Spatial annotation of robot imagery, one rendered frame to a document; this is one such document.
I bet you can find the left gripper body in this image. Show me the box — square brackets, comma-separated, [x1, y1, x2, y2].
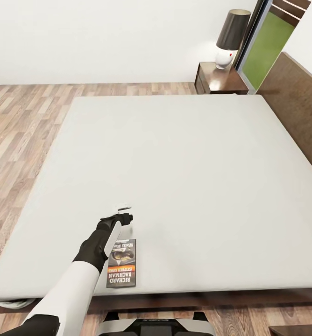
[115, 213, 130, 226]

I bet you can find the hardback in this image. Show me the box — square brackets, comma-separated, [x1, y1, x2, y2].
[106, 239, 136, 288]

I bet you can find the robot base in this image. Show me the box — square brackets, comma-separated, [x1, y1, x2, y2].
[96, 312, 216, 336]

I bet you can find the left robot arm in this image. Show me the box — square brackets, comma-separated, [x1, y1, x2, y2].
[0, 203, 133, 336]

